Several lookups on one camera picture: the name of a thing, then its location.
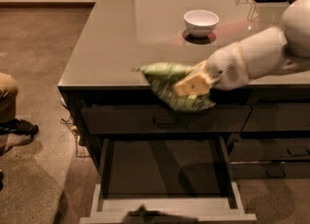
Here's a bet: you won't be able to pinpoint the green jalapeno chip bag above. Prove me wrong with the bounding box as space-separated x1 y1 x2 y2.
133 62 215 112

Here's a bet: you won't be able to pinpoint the closed dark top drawer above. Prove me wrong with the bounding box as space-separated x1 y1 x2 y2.
80 105 251 135

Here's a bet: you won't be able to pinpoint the black shoe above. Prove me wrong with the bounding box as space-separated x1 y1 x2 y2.
0 118 39 136

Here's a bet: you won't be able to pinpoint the open grey middle drawer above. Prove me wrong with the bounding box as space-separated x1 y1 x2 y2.
79 138 257 224

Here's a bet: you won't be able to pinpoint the white ceramic bowl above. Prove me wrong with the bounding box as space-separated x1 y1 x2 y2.
184 10 219 38

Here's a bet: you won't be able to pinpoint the black top drawer handle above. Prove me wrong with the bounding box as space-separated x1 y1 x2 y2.
152 117 179 129

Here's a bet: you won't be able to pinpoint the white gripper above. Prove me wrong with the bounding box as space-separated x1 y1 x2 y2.
172 43 250 97

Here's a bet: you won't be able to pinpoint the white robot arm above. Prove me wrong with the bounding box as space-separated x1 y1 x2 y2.
172 0 310 97

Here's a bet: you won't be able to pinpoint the dark right cabinet drawers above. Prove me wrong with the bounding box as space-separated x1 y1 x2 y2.
230 88 310 179

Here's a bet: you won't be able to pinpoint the person leg tan trousers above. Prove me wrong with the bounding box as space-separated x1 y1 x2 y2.
0 73 18 123

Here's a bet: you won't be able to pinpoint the wire rack on floor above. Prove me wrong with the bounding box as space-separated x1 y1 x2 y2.
60 117 90 158

